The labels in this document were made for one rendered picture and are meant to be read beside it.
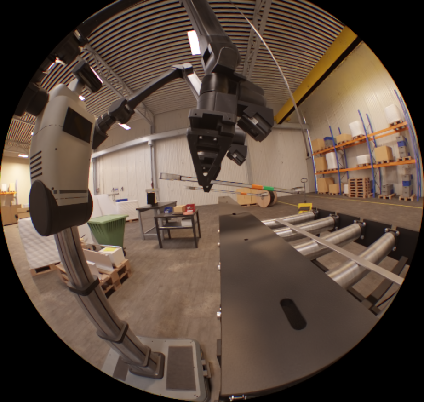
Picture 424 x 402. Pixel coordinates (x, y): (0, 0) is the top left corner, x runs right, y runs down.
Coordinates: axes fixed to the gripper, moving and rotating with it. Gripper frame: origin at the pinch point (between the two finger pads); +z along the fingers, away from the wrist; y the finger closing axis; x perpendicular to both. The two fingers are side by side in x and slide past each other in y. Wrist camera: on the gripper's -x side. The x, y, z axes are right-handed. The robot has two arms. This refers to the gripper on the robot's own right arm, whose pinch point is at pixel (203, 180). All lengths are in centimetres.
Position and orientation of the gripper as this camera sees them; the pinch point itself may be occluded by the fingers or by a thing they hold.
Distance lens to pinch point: 21.5
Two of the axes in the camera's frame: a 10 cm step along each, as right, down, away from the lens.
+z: -1.1, 9.9, 0.0
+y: -0.9, 0.0, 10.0
